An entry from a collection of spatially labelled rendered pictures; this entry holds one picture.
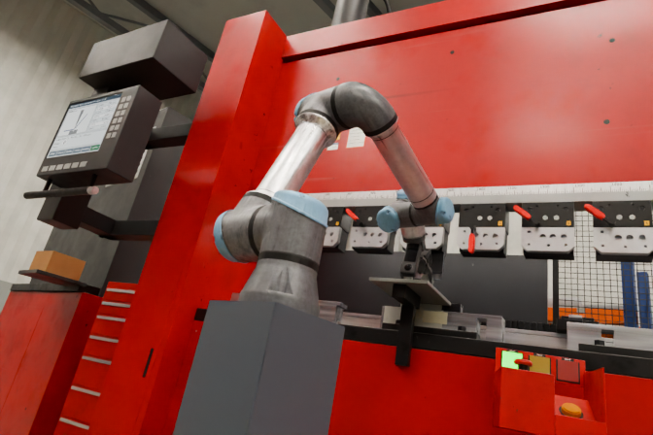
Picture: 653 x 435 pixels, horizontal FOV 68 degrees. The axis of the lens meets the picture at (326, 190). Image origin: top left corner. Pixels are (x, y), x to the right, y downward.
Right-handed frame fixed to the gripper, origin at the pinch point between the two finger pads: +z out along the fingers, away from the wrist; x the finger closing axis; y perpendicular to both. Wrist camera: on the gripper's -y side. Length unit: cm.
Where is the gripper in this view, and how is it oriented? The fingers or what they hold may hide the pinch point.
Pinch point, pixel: (419, 295)
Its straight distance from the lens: 164.0
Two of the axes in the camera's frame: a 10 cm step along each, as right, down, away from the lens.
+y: 4.6, -2.6, 8.5
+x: -8.7, 0.4, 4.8
